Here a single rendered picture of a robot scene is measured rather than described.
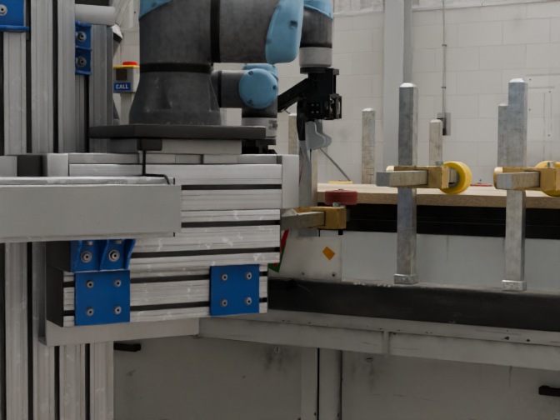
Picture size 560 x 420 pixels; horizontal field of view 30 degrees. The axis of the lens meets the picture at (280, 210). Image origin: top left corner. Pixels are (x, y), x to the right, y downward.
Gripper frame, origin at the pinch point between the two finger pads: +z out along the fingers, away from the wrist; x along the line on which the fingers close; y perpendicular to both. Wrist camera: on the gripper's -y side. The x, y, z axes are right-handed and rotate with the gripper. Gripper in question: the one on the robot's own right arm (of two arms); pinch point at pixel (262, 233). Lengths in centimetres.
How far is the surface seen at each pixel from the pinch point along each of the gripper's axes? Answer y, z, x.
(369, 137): -139, -23, -30
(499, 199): -50, -6, 38
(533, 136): -768, -36, -113
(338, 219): -29.1, -1.7, 5.0
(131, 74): -28, -37, -52
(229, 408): -55, 54, -38
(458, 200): -50, -6, 28
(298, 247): -28.9, 5.2, -5.2
